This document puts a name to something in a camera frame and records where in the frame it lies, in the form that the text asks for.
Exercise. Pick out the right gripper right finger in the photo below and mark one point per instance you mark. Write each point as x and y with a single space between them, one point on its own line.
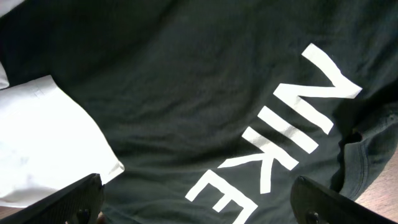
313 203

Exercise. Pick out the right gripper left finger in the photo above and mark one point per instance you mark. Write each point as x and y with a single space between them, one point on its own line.
78 203

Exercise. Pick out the white t-shirt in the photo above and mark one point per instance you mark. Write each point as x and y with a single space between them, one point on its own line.
43 137

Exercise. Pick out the black Nike t-shirt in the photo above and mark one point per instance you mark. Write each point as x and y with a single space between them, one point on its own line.
215 105

